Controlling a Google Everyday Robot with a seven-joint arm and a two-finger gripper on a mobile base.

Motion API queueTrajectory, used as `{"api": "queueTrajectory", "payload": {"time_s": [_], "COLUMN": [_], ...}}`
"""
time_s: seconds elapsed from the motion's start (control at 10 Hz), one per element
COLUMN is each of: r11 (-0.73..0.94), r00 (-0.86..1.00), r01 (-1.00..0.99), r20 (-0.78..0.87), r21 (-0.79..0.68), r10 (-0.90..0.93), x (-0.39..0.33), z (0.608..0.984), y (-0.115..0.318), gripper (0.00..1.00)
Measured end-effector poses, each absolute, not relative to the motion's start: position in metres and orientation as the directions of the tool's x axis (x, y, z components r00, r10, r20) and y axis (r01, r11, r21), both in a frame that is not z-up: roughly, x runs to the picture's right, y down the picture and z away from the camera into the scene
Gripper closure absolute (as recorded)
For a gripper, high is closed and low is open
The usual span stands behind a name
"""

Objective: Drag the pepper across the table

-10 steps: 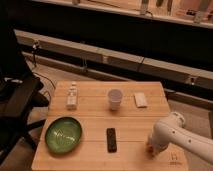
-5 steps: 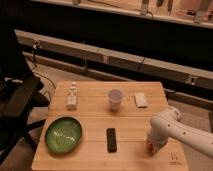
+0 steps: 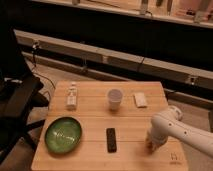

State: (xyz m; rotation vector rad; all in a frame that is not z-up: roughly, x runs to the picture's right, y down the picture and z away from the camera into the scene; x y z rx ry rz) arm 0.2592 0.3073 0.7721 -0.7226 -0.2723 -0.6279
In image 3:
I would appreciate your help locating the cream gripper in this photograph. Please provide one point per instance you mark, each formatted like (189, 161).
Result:
(152, 146)

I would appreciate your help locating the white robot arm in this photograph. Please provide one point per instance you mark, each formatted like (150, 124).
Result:
(167, 123)

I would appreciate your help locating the white rectangular block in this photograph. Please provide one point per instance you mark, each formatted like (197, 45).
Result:
(140, 100)

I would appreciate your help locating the black remote control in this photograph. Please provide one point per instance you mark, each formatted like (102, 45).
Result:
(111, 140)

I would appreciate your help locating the white plastic cup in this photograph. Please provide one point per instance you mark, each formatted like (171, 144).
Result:
(114, 98)

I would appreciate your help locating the green bowl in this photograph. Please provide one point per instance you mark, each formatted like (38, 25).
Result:
(63, 135)

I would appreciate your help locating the white small bottle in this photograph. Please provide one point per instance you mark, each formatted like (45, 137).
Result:
(72, 97)

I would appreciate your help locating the black office chair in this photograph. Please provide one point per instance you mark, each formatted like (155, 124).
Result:
(19, 90)

